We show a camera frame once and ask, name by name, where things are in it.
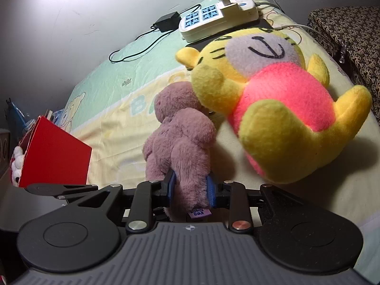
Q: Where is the blue plastic bag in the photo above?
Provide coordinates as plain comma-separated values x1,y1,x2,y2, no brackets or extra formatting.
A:
4,97,34,132

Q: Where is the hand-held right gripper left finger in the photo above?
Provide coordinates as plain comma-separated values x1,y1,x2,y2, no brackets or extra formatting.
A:
68,170,178,234

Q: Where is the thin white charger cable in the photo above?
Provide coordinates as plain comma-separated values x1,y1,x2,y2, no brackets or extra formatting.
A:
255,1,325,38

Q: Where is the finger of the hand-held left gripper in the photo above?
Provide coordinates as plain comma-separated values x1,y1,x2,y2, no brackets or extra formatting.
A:
26,183,99,200

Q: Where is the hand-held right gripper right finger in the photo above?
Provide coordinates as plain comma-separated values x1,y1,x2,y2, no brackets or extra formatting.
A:
206,175,331,234

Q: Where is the black power adapter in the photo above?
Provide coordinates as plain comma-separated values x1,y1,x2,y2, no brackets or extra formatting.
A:
152,11,180,33

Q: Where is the white power strip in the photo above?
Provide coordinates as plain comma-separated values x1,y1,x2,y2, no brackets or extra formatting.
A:
178,0,259,43

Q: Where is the red cardboard box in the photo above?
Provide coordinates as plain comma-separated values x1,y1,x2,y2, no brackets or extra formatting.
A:
10,116,92,188

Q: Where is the yellow tiger plush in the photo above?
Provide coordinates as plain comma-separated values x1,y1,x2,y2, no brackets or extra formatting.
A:
175,27,373,185

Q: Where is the pink bear plush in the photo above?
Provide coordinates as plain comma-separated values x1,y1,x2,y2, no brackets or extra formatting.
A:
142,81,218,223

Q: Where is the white bunny plush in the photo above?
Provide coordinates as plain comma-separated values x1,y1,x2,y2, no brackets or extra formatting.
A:
10,146,25,186

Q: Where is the black adapter cable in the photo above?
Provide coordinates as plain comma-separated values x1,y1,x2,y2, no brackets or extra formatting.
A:
109,24,172,64

